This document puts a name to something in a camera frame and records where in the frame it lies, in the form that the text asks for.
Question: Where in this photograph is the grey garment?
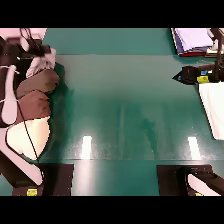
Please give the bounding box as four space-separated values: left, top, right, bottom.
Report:
25 48 58 79

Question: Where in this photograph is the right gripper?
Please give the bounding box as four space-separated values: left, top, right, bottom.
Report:
180 65 202 85

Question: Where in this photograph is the brown garment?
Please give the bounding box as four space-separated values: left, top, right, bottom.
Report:
15 68 62 99
15 89 52 125

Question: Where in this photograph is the black cable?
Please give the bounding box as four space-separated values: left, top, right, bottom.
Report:
15 27 44 181

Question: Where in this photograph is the cream garment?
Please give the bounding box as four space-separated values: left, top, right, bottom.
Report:
5 116 52 162

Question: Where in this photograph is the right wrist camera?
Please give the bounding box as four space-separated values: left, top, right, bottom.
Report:
209 28 224 82

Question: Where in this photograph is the red garment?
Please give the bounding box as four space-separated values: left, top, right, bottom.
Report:
179 50 207 58

